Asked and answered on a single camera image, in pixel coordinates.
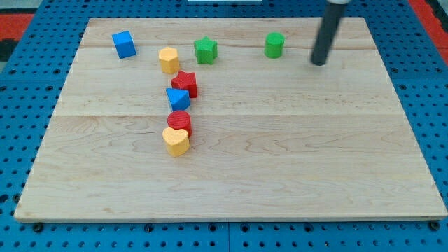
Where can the red cylinder block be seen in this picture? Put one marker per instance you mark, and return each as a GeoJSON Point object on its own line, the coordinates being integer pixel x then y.
{"type": "Point", "coordinates": [180, 120]}

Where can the green cylinder block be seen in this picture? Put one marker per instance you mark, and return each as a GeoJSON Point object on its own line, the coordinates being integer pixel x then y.
{"type": "Point", "coordinates": [274, 44]}

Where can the wooden board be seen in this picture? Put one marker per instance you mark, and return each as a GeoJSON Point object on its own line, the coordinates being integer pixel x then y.
{"type": "Point", "coordinates": [272, 140]}

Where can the yellow heart block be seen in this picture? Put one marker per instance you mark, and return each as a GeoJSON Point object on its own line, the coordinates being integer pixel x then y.
{"type": "Point", "coordinates": [176, 141]}

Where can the blue triangle block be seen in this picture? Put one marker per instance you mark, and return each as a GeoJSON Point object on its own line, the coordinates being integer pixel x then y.
{"type": "Point", "coordinates": [179, 99]}

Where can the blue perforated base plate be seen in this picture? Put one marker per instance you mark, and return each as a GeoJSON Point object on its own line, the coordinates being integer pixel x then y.
{"type": "Point", "coordinates": [35, 73]}

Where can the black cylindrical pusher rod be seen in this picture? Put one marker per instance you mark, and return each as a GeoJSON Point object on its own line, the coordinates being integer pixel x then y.
{"type": "Point", "coordinates": [333, 13]}

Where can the red star block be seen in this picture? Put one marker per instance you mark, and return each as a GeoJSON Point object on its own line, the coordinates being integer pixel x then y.
{"type": "Point", "coordinates": [186, 81]}

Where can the blue cube block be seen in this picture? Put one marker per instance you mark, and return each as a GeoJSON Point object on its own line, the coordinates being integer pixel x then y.
{"type": "Point", "coordinates": [124, 44]}

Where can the yellow hexagon block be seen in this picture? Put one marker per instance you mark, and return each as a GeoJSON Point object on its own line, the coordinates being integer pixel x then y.
{"type": "Point", "coordinates": [169, 60]}

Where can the green star block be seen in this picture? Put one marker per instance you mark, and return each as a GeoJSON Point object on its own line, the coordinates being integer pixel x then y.
{"type": "Point", "coordinates": [206, 50]}

